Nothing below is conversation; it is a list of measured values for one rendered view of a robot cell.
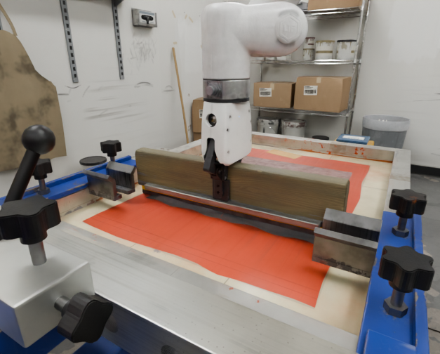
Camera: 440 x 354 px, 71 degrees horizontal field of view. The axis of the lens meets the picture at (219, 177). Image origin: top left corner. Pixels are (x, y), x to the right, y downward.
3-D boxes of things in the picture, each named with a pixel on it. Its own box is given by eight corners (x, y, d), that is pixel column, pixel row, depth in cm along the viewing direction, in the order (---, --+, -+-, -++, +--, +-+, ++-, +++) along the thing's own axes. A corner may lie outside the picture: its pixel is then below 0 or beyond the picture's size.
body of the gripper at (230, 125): (231, 95, 44) (231, 170, 48) (260, 89, 52) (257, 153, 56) (188, 93, 47) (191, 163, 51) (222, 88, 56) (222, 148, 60)
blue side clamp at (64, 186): (131, 181, 77) (128, 154, 75) (146, 185, 75) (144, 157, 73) (3, 237, 53) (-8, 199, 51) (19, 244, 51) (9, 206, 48)
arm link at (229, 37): (284, 9, 52) (316, -2, 43) (280, 76, 55) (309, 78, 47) (195, 5, 48) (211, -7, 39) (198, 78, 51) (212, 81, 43)
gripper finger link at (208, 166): (203, 159, 46) (214, 181, 50) (224, 122, 50) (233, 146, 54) (196, 157, 47) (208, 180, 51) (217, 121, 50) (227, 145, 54)
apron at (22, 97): (64, 154, 244) (36, 3, 207) (70, 155, 241) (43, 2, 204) (-11, 173, 201) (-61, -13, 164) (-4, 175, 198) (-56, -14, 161)
